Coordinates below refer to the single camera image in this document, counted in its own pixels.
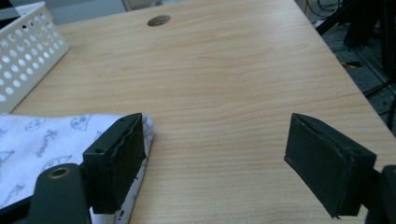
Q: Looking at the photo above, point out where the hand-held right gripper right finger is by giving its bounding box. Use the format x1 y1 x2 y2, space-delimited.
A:
283 112 377 218

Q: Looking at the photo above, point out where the white perforated basket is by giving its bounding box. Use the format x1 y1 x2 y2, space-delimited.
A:
0 1 71 114

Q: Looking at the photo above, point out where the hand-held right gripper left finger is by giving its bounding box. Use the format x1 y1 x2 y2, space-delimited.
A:
82 112 148 215

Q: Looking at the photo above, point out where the round metal cable grommet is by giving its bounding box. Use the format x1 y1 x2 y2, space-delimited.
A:
147 14 172 28

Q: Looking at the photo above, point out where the black cable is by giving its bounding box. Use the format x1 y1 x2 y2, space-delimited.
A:
362 78 394 97

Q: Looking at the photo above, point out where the black metal stand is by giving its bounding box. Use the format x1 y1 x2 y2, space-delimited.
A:
315 0 396 82

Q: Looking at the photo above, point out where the white printed cloth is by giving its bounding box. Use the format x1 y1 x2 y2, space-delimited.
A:
0 113 155 224

